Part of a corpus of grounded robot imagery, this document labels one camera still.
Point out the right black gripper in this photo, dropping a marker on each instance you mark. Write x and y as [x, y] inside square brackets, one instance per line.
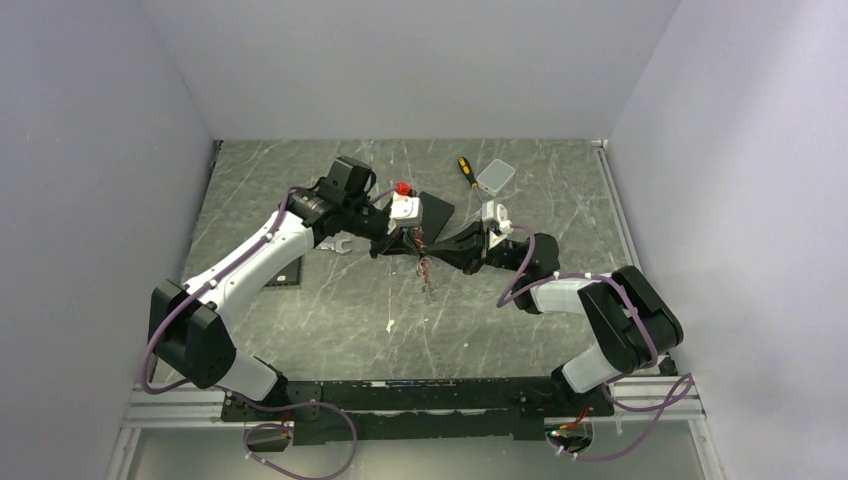
[467, 255]

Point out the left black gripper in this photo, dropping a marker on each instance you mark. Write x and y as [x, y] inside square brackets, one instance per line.
[402, 242]

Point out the red and white keychain tag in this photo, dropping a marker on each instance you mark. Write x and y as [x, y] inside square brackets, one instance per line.
[422, 269]

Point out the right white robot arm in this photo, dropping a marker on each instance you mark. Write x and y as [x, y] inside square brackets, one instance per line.
[631, 325]

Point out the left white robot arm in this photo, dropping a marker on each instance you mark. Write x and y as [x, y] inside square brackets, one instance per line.
[187, 323]

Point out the black rectangular block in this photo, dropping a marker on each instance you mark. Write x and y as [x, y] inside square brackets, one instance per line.
[435, 215]

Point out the silver open-end wrench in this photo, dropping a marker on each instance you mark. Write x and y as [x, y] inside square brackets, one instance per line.
[340, 247]

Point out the small white square box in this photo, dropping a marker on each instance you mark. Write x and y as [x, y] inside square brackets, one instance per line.
[493, 179]

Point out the yellow black screwdriver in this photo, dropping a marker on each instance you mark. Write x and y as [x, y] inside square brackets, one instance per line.
[468, 173]

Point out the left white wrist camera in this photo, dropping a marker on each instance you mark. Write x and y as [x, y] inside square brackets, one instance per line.
[405, 209]

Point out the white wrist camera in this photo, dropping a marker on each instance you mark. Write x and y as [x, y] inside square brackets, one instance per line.
[405, 209]
[494, 218]

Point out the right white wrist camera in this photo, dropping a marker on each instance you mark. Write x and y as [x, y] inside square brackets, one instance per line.
[494, 218]

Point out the black network switch box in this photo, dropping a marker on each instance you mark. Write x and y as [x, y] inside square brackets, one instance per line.
[289, 276]

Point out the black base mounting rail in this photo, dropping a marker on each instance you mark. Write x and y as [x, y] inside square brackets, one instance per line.
[521, 408]

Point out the aluminium frame rail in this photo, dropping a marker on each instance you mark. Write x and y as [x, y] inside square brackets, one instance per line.
[191, 408]

